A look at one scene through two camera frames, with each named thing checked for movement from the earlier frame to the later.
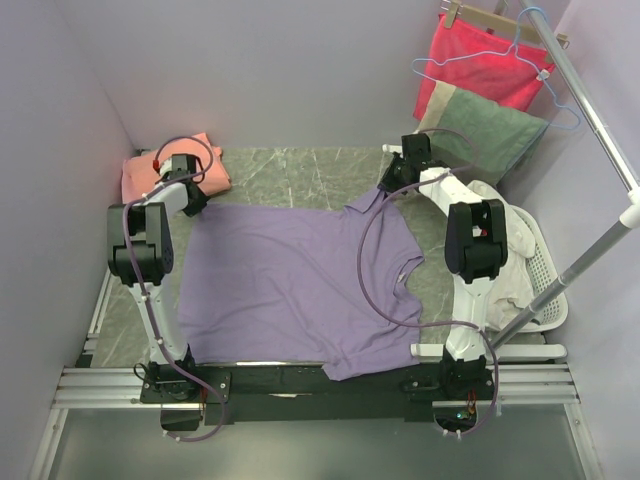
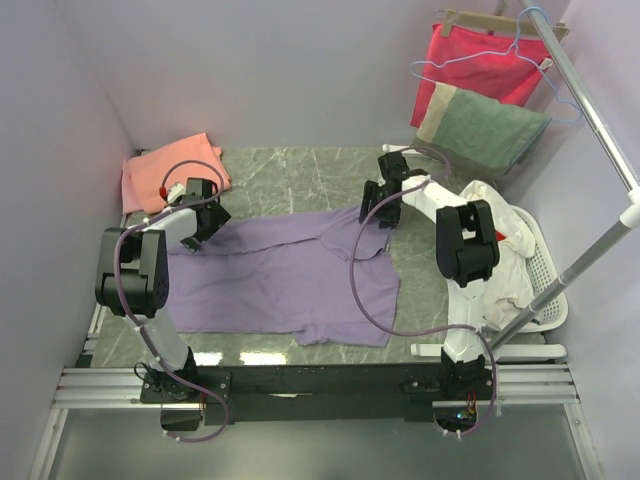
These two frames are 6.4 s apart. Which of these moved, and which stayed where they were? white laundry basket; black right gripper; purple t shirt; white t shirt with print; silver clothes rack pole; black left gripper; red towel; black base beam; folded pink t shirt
Moved: purple t shirt; black left gripper; black right gripper
Stayed: white laundry basket; folded pink t shirt; red towel; black base beam; white t shirt with print; silver clothes rack pole
